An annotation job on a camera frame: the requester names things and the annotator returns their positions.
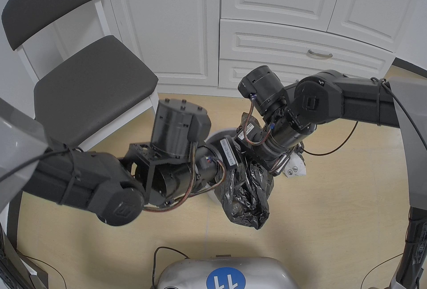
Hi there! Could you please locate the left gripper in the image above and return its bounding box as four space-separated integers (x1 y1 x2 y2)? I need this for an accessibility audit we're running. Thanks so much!
195 141 234 188

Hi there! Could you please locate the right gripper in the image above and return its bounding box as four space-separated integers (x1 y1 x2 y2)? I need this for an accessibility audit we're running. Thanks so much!
235 122 284 175

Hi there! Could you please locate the black plastic bag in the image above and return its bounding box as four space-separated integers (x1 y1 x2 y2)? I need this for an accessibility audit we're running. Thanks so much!
213 112 275 231

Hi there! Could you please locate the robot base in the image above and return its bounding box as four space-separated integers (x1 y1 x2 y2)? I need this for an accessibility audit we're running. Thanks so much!
157 256 299 289

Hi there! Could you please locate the pale grey trash bin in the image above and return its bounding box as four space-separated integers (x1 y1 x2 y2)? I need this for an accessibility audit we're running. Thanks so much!
205 127 237 203

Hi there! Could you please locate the white chair dark grey seat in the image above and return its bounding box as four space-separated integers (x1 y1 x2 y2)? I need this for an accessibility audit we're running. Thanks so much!
1 0 160 151

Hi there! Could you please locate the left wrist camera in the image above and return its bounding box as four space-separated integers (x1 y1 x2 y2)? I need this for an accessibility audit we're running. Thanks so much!
218 135 243 171

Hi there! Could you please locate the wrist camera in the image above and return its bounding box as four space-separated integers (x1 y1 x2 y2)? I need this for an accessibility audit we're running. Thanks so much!
218 135 243 171
271 152 291 178

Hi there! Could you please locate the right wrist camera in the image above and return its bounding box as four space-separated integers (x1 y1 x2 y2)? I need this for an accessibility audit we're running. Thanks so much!
271 152 291 178

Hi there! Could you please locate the black cable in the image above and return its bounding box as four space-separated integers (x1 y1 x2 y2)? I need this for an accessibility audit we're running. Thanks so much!
18 254 67 289
152 247 190 289
300 120 359 156
362 253 405 289

